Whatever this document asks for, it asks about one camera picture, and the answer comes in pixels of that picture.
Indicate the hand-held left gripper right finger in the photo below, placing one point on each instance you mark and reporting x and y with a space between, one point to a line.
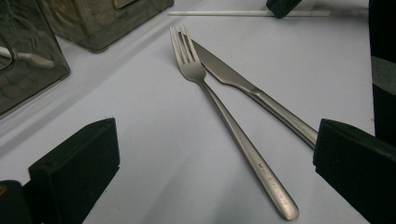
355 168

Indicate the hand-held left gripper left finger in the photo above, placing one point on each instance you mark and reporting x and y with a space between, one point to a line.
77 168

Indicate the white chopstick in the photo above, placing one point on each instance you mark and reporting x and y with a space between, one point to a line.
218 13

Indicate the steel table knife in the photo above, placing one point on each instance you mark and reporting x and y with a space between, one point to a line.
224 71

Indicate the smoky transparent storage bin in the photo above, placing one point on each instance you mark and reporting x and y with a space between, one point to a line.
93 28
37 90

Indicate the steel fork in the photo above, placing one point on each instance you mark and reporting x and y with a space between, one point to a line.
249 149

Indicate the white ceramic spoon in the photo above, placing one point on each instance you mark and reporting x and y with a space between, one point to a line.
34 59

